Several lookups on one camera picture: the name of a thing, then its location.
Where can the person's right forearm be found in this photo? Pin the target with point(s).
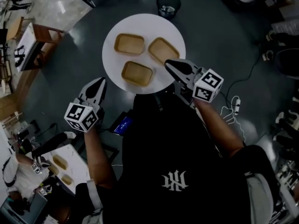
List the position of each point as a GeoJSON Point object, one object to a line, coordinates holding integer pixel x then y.
{"type": "Point", "coordinates": [217, 127]}

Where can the wooden desk with white top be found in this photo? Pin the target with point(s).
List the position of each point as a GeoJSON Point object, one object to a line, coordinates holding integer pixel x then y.
{"type": "Point", "coordinates": [28, 43]}

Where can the round white table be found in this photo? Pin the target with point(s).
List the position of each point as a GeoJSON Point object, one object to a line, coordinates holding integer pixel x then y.
{"type": "Point", "coordinates": [144, 23]}

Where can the white power strip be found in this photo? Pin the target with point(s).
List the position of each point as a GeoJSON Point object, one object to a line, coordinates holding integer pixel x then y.
{"type": "Point", "coordinates": [237, 106]}

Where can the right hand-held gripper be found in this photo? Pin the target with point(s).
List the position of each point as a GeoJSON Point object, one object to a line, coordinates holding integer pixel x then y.
{"type": "Point", "coordinates": [211, 79]}

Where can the person's left forearm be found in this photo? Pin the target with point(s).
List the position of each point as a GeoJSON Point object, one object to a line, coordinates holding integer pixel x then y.
{"type": "Point", "coordinates": [98, 155]}

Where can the white marble rectangular table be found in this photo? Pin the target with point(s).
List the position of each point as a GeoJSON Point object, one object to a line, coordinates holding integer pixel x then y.
{"type": "Point", "coordinates": [74, 162]}

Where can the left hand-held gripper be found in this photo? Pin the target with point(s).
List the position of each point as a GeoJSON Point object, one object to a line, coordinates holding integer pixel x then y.
{"type": "Point", "coordinates": [76, 113]}

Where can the person's black shirt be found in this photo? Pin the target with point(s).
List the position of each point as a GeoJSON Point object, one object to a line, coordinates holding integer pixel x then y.
{"type": "Point", "coordinates": [163, 148]}

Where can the black tablet with blue screen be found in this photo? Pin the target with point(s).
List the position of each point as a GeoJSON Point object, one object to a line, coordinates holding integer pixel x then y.
{"type": "Point", "coordinates": [122, 123]}

